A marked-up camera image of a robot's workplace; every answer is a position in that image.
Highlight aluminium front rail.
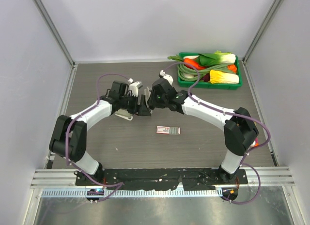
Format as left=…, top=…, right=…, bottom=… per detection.
left=30, top=166, right=295, bottom=188

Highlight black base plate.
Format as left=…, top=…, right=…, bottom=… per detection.
left=75, top=167, right=248, bottom=191

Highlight white slotted cable duct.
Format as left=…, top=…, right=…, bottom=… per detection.
left=41, top=187, right=222, bottom=198

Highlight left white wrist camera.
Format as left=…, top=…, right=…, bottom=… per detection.
left=127, top=78, right=143, bottom=97

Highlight green plastic tray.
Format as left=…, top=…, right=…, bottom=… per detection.
left=169, top=52, right=243, bottom=90

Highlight green long beans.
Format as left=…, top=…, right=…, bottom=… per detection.
left=177, top=64, right=233, bottom=82

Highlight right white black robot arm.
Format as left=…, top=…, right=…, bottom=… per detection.
left=148, top=78, right=259, bottom=184

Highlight small orange carrot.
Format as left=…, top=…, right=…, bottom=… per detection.
left=227, top=64, right=237, bottom=74

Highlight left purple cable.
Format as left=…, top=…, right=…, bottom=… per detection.
left=64, top=74, right=126, bottom=203

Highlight orange candy bag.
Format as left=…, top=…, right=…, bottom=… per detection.
left=251, top=138, right=259, bottom=147

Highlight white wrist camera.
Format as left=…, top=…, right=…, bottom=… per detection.
left=159, top=70, right=173, bottom=85
left=127, top=78, right=143, bottom=97

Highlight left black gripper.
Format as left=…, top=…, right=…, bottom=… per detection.
left=119, top=93, right=151, bottom=117

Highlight white green bok choy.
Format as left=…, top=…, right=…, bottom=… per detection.
left=197, top=51, right=236, bottom=66

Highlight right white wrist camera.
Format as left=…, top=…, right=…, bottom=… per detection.
left=159, top=70, right=173, bottom=85

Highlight yellow napa cabbage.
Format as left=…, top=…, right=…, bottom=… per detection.
left=210, top=70, right=240, bottom=84

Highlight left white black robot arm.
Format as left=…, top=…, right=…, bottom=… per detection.
left=49, top=81, right=151, bottom=186

